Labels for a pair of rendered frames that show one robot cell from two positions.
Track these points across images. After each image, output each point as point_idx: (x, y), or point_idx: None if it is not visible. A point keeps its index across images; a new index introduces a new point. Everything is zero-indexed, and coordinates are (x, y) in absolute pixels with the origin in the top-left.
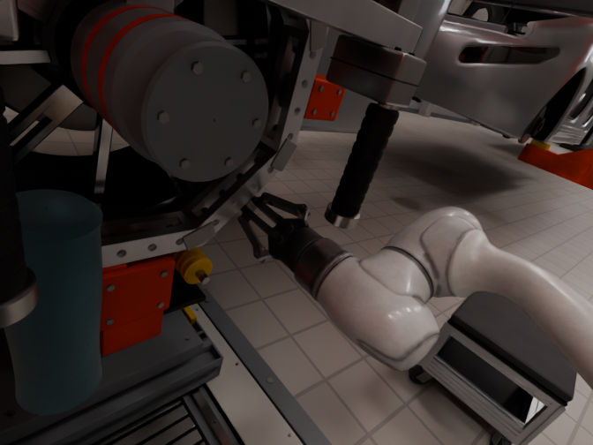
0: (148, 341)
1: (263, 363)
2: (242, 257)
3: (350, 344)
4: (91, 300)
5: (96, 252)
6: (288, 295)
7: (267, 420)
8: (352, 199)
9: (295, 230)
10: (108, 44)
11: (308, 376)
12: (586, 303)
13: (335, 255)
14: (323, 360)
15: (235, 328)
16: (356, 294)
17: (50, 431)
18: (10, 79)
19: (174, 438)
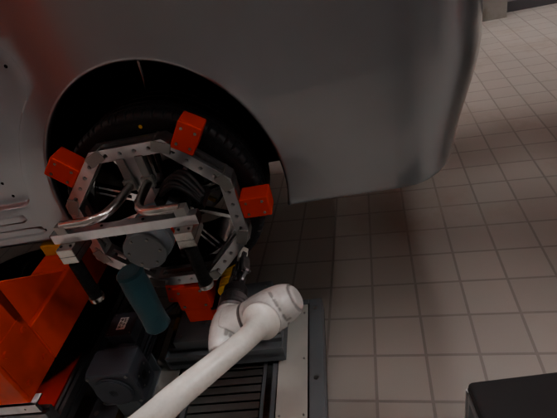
0: None
1: (321, 364)
2: (384, 274)
3: (429, 385)
4: (143, 299)
5: (139, 284)
6: (402, 320)
7: (297, 400)
8: (197, 279)
9: (236, 280)
10: None
11: (364, 391)
12: (220, 348)
13: (223, 300)
14: (388, 386)
15: (320, 333)
16: (211, 321)
17: (196, 352)
18: None
19: (249, 383)
